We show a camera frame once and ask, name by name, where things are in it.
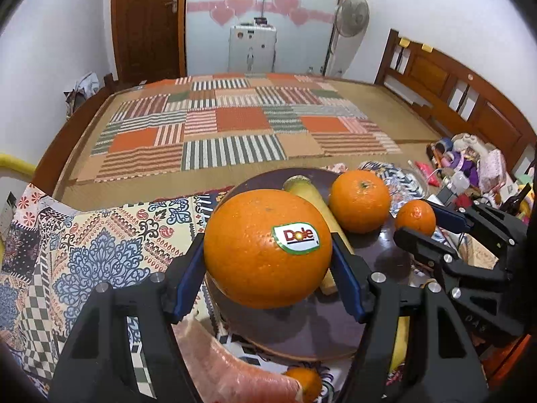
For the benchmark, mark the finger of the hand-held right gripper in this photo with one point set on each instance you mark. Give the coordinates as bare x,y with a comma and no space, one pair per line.
449,217
423,248

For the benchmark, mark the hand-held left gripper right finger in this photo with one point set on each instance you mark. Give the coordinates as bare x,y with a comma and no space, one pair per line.
348,279

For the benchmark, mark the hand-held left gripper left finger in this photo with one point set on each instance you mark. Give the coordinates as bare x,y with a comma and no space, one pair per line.
191,275

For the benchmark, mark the small orange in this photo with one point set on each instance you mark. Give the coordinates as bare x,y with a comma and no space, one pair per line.
305,384
415,218

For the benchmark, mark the large orange with sticker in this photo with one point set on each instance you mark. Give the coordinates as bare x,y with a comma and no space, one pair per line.
260,256

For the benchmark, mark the dark brown round plate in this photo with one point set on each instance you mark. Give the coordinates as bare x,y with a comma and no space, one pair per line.
293,329

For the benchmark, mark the pile of toys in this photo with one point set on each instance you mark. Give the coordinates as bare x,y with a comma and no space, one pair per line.
470,159

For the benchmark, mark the zigzag patterned cloth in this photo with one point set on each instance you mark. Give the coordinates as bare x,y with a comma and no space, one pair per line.
398,180

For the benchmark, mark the dark glass bottle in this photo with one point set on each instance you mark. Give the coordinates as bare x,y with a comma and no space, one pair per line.
520,201

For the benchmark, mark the medium orange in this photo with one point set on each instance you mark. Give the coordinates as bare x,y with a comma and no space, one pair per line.
360,201

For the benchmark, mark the yellow banana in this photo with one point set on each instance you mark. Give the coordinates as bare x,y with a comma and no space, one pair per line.
400,344

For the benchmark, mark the paisley patterned cloth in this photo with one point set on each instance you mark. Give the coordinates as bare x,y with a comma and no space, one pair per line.
96,260

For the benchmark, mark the pink cloth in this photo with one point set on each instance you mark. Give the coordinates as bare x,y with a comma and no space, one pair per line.
226,365

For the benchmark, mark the woven bamboo bed mat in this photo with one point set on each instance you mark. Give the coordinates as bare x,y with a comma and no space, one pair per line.
390,117

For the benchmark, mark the striped patchwork blanket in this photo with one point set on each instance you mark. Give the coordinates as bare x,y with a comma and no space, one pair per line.
235,130

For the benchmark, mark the yellow foam tube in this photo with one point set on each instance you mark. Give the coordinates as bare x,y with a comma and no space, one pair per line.
16,163

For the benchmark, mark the bundle of clothes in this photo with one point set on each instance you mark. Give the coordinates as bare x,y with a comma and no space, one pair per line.
82,90

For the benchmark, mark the white standing fan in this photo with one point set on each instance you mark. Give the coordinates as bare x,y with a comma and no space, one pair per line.
351,16

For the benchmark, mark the frosted glass door with hearts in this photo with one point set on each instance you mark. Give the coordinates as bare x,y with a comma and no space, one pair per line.
214,46

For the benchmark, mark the brown wooden door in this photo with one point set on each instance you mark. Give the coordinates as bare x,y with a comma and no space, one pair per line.
144,25

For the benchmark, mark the wooden bed frame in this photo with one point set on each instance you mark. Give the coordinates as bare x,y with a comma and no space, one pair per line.
434,76

